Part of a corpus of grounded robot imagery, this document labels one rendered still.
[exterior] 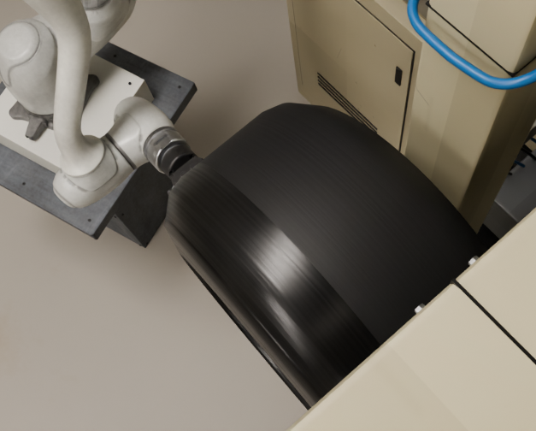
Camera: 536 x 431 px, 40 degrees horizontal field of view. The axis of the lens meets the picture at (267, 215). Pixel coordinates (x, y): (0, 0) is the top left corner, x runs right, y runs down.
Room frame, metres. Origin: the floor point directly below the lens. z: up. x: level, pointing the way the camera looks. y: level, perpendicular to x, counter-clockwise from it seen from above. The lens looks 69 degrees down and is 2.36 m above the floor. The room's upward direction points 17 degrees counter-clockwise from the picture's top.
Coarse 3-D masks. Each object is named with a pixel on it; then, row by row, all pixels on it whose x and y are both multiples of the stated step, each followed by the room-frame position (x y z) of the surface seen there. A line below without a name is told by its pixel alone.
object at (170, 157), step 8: (168, 152) 0.72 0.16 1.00; (176, 152) 0.71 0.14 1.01; (184, 152) 0.71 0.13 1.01; (192, 152) 0.71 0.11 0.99; (168, 160) 0.70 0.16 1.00; (176, 160) 0.69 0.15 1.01; (184, 160) 0.69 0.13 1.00; (192, 160) 0.69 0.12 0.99; (200, 160) 0.69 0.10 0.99; (168, 168) 0.69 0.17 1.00; (176, 168) 0.68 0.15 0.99; (184, 168) 0.68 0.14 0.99; (168, 176) 0.68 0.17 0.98; (176, 176) 0.67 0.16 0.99
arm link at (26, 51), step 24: (24, 24) 1.12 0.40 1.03; (48, 24) 1.14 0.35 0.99; (0, 48) 1.08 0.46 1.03; (24, 48) 1.06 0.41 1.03; (48, 48) 1.06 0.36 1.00; (0, 72) 1.06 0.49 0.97; (24, 72) 1.02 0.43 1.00; (48, 72) 1.03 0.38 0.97; (24, 96) 1.02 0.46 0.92; (48, 96) 1.01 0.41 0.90
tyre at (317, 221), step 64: (256, 128) 0.50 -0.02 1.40; (320, 128) 0.44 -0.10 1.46; (192, 192) 0.43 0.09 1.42; (256, 192) 0.38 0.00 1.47; (320, 192) 0.34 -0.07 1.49; (384, 192) 0.31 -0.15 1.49; (192, 256) 0.34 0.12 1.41; (256, 256) 0.29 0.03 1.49; (320, 256) 0.26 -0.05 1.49; (384, 256) 0.24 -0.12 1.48; (448, 256) 0.22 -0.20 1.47; (256, 320) 0.21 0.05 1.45; (320, 320) 0.19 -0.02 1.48; (384, 320) 0.17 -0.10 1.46; (320, 384) 0.12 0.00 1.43
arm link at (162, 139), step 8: (160, 128) 0.79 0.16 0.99; (168, 128) 0.78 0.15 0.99; (152, 136) 0.77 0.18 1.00; (160, 136) 0.76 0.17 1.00; (168, 136) 0.76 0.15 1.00; (176, 136) 0.76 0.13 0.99; (144, 144) 0.77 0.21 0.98; (152, 144) 0.75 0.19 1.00; (160, 144) 0.75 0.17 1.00; (168, 144) 0.74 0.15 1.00; (176, 144) 0.74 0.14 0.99; (184, 144) 0.74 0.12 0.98; (144, 152) 0.75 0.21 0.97; (152, 152) 0.74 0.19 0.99; (160, 152) 0.73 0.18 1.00; (152, 160) 0.73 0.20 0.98; (160, 160) 0.72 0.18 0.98; (160, 168) 0.71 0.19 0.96
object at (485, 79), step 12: (408, 12) 0.46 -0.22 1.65; (420, 24) 0.44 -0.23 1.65; (432, 36) 0.42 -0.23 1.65; (444, 48) 0.40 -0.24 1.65; (456, 60) 0.38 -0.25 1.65; (468, 72) 0.36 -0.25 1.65; (480, 72) 0.35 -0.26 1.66; (492, 84) 0.33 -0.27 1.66; (504, 84) 0.33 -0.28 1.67; (516, 84) 0.32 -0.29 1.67; (528, 84) 0.32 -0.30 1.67
